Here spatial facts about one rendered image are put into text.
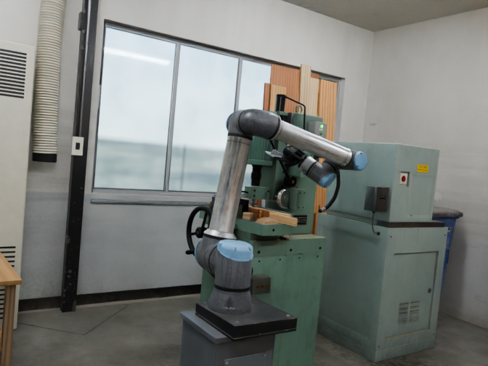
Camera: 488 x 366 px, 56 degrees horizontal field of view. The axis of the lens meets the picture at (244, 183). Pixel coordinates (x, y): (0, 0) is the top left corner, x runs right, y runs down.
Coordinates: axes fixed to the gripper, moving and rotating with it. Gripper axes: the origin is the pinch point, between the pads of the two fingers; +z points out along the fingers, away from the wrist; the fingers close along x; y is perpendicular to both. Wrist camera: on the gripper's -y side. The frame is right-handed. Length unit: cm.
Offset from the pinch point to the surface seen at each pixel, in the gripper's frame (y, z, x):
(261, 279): -33, -38, 50
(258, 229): -19.0, -22.2, 35.2
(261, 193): -33.0, -4.2, 10.5
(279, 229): -22.9, -29.2, 25.7
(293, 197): -31.0, -19.6, 0.6
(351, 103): -162, 44, -209
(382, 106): -158, 17, -226
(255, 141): -10.4, 12.4, -1.1
